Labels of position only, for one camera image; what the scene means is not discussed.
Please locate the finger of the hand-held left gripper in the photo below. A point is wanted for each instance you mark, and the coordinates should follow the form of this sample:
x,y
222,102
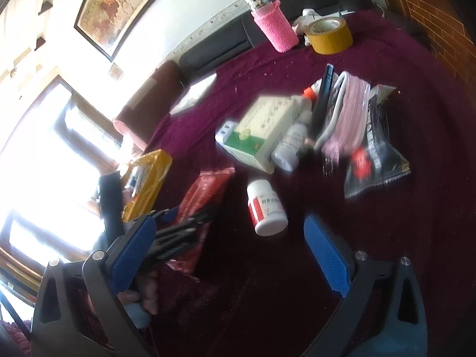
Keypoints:
x,y
186,217
178,245

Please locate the black sofa backrest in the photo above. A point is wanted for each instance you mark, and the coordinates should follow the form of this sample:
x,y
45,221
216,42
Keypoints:
x,y
223,48

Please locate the maroon blanket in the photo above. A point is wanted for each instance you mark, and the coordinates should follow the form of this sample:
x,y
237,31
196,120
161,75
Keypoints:
x,y
409,230

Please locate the bottle with pink sleeve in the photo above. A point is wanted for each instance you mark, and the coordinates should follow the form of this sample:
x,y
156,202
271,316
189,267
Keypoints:
x,y
277,29

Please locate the framed wall painting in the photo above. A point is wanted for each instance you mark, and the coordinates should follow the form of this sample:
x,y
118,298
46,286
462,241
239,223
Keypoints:
x,y
122,7

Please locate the red snack packet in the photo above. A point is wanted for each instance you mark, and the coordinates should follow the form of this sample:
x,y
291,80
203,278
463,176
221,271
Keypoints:
x,y
202,193

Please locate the white pill bottle red label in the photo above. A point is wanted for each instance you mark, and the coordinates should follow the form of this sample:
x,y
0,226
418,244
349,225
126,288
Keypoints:
x,y
266,208

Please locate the yellow tape roll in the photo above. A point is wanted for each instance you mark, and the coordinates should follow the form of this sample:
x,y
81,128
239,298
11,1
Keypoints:
x,y
334,44

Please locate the black snack packet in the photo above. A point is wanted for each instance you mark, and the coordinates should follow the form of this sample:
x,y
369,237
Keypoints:
x,y
372,163

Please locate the small wall plate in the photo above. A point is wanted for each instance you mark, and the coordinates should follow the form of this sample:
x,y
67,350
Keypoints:
x,y
116,71

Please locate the green and white medicine box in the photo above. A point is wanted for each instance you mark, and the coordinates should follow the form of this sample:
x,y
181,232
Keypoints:
x,y
260,126

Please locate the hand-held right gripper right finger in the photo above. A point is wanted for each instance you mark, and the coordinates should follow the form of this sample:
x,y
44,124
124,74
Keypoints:
x,y
327,253

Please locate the white charger plug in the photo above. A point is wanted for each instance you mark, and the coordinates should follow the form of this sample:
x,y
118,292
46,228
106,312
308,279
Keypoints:
x,y
227,132

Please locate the white paper sheet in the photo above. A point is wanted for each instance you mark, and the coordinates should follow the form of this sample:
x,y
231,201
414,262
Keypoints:
x,y
193,95

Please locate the white tube orange cap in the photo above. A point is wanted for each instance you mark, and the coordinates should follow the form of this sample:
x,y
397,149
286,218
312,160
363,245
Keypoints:
x,y
310,92

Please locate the person's left hand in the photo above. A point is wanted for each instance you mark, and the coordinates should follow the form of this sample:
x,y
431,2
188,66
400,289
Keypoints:
x,y
150,290

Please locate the brown pillow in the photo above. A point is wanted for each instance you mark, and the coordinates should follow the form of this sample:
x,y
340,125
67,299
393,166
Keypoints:
x,y
148,104

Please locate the wooden window frame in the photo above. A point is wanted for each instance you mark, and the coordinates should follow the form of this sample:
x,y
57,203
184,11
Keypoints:
x,y
80,108

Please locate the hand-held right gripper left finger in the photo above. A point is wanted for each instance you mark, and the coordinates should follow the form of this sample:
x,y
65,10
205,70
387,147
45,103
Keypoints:
x,y
135,253

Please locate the small white box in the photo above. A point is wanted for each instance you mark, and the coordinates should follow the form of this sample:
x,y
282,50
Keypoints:
x,y
385,91

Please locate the yellow cardboard box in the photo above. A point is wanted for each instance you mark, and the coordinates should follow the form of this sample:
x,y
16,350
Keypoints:
x,y
156,171

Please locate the crumpled white tissue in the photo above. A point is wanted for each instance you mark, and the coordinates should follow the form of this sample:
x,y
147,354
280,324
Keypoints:
x,y
308,15

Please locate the small white plastic bottle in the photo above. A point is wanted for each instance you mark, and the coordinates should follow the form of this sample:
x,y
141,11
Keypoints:
x,y
292,145

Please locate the black pen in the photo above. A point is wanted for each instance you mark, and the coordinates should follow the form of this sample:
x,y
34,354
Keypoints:
x,y
321,108

